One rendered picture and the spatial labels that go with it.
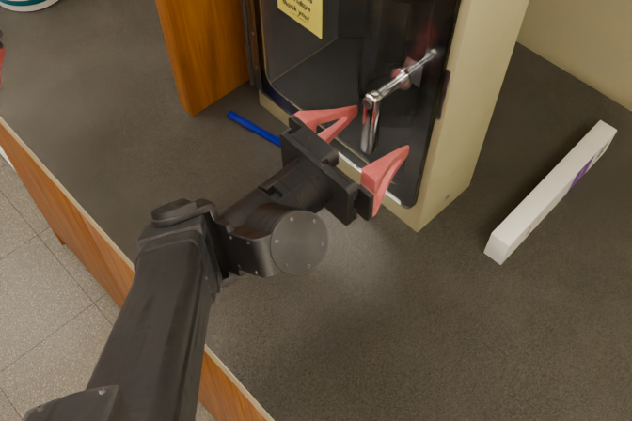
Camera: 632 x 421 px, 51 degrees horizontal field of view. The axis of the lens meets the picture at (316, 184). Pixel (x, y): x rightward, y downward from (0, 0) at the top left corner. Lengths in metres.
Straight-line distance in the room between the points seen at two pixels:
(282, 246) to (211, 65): 0.48
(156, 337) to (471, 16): 0.39
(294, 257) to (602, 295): 0.47
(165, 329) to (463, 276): 0.52
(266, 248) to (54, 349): 1.44
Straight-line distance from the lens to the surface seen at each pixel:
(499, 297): 0.87
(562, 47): 1.17
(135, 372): 0.38
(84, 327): 1.95
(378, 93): 0.68
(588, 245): 0.95
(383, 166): 0.66
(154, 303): 0.47
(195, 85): 0.99
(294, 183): 0.64
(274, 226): 0.56
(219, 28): 0.96
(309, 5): 0.77
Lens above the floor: 1.70
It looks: 54 degrees down
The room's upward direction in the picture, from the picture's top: straight up
